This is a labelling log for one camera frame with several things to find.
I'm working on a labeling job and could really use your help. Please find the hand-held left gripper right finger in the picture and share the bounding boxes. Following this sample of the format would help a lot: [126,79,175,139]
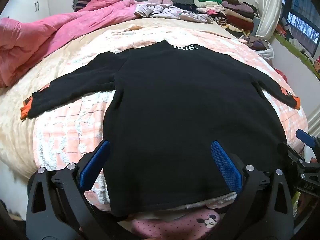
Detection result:
[207,140,294,240]

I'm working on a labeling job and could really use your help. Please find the dark striped cloth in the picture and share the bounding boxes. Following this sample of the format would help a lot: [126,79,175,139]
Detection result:
[74,0,94,12]

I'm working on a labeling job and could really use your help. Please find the white wardrobe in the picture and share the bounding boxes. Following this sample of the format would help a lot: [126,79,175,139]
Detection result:
[0,0,50,23]

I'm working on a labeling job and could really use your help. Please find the dark folded clothes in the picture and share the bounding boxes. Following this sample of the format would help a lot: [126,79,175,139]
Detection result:
[175,2,198,12]

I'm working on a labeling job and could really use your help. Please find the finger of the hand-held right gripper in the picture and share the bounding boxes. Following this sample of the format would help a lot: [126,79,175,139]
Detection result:
[295,129,320,150]
[278,142,307,167]

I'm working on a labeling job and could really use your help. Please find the pink cartoon-print cloth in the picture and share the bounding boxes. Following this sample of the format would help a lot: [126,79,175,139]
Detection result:
[130,207,222,240]

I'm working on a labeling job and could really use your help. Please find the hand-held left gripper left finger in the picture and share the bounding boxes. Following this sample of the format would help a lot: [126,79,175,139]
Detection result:
[26,140,120,240]

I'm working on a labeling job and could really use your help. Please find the red plastic bag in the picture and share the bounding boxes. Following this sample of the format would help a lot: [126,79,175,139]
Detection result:
[275,69,288,85]

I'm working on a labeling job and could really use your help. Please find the black sweater with orange cuffs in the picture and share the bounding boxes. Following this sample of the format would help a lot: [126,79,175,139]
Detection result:
[20,39,300,218]

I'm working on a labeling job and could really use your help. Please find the peach plaid fleece blanket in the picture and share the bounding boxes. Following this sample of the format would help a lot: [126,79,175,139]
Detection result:
[32,26,309,212]

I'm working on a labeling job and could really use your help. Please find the stack of folded clothes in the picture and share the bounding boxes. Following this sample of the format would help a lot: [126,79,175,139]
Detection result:
[192,0,260,37]

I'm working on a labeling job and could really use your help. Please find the pink quilt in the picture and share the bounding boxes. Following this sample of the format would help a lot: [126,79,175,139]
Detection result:
[0,0,137,88]

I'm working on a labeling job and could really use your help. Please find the white curtain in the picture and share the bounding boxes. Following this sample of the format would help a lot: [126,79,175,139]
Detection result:
[255,0,285,40]

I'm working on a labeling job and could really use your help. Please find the beige blanket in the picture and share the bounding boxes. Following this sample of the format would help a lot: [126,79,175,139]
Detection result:
[0,17,240,180]

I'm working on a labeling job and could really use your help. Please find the green sill cover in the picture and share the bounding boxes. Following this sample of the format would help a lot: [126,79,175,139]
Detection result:
[274,31,320,80]

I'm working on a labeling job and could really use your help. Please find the window with dark frame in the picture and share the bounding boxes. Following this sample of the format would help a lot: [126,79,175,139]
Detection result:
[280,0,320,58]

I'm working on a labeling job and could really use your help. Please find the pile of lilac clothes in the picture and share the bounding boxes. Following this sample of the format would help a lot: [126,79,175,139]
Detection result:
[134,1,213,23]

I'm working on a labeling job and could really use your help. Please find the white plastic bag of clothes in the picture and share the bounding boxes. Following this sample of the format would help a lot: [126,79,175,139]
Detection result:
[240,35,275,60]

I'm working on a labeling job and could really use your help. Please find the white radiator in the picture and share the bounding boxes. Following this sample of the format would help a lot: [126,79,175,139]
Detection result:
[307,105,320,132]

